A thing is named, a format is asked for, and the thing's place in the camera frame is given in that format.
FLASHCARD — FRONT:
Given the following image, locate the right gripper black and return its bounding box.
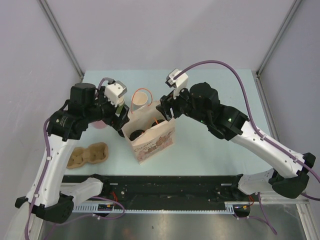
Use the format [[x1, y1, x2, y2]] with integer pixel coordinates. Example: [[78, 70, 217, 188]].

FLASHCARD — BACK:
[[156, 83, 210, 125]]

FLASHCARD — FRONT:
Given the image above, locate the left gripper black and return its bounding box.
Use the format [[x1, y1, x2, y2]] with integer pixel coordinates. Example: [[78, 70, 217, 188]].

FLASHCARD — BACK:
[[84, 86, 129, 130]]

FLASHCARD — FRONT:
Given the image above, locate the paper bag with orange handles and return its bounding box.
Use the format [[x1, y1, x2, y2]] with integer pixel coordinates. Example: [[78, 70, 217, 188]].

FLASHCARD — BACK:
[[121, 88, 176, 164]]

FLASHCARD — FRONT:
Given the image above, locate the brown pulp cup carrier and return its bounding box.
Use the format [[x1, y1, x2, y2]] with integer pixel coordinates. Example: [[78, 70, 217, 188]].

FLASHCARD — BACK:
[[66, 142, 109, 170]]

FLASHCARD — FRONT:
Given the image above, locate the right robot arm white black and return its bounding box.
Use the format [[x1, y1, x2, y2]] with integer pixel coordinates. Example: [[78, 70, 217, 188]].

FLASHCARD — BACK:
[[156, 82, 316, 201]]

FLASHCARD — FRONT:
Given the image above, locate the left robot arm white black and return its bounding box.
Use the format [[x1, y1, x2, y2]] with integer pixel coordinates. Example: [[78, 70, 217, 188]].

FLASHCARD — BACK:
[[15, 79, 129, 224]]

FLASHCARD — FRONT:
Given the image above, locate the pink holder cup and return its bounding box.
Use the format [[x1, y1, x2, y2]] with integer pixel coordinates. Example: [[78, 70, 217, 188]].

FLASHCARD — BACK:
[[91, 120, 107, 130]]

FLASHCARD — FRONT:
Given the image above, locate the white paper cup stack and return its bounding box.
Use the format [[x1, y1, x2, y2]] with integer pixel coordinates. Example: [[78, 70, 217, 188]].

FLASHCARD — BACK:
[[131, 91, 148, 111]]

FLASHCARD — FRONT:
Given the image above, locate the green paper cup stack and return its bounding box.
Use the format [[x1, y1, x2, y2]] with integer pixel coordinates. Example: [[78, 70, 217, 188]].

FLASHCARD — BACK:
[[116, 96, 125, 116]]

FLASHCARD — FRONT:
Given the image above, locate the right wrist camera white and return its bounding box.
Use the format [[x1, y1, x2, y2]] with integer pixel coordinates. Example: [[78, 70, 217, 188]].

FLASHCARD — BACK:
[[165, 68, 189, 99]]

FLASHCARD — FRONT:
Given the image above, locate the aluminium rail frame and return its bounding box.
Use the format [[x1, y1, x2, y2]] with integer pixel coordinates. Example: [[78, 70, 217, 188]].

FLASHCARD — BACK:
[[111, 184, 309, 204]]

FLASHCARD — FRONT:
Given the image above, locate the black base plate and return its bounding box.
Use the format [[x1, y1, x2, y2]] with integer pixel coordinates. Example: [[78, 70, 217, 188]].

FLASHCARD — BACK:
[[61, 174, 261, 211]]

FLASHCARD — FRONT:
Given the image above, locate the white slotted cable duct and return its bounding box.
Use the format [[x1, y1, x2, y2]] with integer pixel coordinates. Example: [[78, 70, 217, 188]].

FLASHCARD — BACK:
[[72, 202, 235, 215]]

